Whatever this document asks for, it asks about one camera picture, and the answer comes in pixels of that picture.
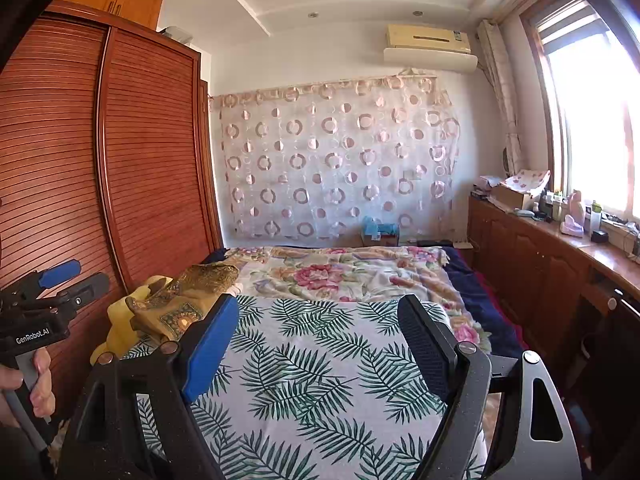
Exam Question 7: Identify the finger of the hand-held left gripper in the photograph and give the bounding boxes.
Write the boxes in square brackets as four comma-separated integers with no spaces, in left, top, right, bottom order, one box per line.
[10,259,82,294]
[37,272,111,311]

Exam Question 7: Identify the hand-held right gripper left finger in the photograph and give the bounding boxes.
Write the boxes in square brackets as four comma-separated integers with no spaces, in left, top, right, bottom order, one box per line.
[60,292,241,480]

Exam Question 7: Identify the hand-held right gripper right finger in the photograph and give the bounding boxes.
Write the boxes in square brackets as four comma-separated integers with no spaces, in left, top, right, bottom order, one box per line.
[397,294,583,480]

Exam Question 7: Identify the golden patterned garment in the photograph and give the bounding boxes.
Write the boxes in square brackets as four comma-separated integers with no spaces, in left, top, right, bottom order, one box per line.
[125,263,241,343]

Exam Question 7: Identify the person's left hand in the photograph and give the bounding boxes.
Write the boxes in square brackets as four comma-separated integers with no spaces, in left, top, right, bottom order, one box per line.
[0,347,57,423]

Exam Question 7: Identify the yellow plush toy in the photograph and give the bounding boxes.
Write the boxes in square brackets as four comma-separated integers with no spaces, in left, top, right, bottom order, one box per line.
[90,275,173,366]

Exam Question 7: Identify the navy blanket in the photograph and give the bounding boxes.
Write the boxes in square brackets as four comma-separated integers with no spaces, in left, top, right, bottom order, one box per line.
[200,245,531,361]

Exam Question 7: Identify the leaf print bed sheet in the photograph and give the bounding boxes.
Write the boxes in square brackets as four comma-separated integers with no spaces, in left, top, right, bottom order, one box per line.
[117,294,493,480]

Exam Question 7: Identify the floral blanket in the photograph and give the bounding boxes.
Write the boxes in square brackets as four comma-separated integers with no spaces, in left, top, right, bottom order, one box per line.
[220,245,493,356]

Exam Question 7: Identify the blue tissue pack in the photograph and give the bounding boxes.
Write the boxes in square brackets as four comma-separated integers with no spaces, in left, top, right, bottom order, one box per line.
[360,216,401,246]

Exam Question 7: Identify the wooden low cabinet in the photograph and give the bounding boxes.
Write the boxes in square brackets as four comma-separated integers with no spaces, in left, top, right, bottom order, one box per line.
[467,195,640,461]

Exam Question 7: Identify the wooden slatted wardrobe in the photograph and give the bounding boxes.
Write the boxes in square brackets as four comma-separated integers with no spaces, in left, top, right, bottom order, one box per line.
[0,0,223,421]

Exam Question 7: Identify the cardboard box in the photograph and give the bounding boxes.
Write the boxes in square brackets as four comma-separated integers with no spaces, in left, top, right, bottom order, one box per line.
[492,185,533,211]

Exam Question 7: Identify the pink dotted cloth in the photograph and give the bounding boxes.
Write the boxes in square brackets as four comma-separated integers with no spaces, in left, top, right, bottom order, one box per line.
[502,170,551,196]

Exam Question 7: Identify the pink figurine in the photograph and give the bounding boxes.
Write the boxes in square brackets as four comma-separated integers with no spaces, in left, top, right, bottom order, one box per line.
[560,190,586,238]

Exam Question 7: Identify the circle patterned sheer curtain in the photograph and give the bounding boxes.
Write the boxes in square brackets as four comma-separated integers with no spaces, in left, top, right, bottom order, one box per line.
[207,75,461,241]

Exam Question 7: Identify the pale window curtain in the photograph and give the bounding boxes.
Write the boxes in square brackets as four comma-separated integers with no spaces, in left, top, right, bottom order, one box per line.
[475,19,526,171]

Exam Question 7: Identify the window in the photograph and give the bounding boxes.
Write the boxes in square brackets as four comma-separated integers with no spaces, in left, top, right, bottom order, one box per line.
[520,0,640,226]

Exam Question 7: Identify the wall air conditioner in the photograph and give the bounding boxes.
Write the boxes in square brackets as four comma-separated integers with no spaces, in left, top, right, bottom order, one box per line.
[382,23,479,73]

